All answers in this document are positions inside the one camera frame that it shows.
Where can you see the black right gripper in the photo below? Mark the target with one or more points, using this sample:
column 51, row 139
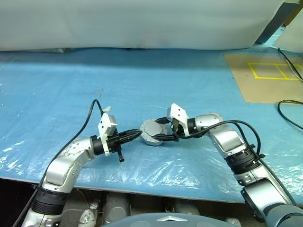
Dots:
column 178, row 131

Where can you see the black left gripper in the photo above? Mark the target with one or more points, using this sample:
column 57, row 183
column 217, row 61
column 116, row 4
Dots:
column 114, row 144

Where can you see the grey motor housing copper windings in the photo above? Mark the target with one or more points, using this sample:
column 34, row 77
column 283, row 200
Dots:
column 151, row 142

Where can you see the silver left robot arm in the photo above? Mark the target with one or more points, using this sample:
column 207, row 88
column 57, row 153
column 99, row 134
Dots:
column 64, row 165

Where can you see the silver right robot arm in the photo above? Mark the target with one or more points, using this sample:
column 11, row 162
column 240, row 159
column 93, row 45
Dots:
column 227, row 139

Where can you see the blue plastic table cover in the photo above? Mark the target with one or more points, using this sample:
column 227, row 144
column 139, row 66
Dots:
column 165, row 78

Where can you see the grey rounded cylinder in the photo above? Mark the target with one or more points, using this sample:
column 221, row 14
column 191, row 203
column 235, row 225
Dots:
column 117, row 206
column 187, row 206

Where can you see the grey robot torso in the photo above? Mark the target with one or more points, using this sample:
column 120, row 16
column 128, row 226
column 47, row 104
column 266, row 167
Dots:
column 165, row 221

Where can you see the brown cardboard sheet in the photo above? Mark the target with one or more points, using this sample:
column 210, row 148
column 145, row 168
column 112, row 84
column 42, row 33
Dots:
column 260, row 89

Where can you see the white backdrop sheet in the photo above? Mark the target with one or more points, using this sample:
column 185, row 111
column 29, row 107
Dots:
column 142, row 23

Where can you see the yellow tape rectangle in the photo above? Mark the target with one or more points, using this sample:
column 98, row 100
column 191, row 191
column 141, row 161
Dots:
column 272, row 78

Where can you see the dark grey panel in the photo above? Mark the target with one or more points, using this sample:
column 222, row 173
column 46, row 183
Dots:
column 272, row 22

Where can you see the white box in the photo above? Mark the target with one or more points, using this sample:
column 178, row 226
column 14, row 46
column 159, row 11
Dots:
column 293, row 37

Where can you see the wooden board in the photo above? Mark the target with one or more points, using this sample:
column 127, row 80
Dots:
column 296, row 14

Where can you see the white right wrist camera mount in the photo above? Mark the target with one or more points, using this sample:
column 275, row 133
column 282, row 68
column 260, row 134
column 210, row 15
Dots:
column 177, row 112

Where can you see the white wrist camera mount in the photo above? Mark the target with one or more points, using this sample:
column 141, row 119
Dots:
column 177, row 112
column 105, row 127

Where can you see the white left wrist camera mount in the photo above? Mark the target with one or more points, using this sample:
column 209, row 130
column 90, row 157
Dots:
column 105, row 127

